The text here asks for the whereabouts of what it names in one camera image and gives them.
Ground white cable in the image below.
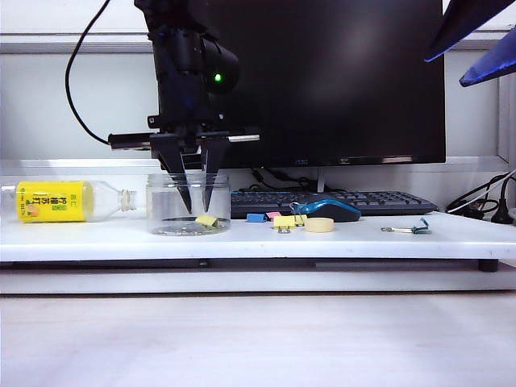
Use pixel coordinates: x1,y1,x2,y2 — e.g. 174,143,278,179
447,172,516,213

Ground blue black computer mouse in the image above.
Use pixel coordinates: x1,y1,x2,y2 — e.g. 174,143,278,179
290,198,362,224

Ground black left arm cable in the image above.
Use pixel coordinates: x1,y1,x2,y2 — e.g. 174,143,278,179
64,0,114,146

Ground plastic bottle yellow label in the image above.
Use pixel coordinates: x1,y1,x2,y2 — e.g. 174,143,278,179
0,181,139,224

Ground black monitor cables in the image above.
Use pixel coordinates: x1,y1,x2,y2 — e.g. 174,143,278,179
238,168,319,194

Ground black computer keyboard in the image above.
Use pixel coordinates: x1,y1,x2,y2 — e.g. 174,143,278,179
230,190,439,221

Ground black cable bundle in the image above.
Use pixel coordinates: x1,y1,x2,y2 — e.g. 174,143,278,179
445,171,516,221

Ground black power plug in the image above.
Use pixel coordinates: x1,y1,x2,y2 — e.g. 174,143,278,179
490,177,514,225

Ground teal binder clip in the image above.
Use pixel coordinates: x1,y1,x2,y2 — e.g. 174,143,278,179
381,218,431,235

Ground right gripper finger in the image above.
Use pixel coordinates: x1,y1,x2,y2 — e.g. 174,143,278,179
459,28,516,89
423,0,516,63

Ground black computer monitor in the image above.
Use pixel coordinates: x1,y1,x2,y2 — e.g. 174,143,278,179
156,0,447,171

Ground round transparent plastic jar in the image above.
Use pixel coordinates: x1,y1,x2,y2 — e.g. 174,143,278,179
145,173,232,237

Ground white desk riser board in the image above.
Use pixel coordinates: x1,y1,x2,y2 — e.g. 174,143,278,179
0,210,516,264

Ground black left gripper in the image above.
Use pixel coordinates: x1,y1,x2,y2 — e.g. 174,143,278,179
108,112,230,215

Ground cream round tape roll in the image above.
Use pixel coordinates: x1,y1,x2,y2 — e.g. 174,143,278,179
303,218,335,235

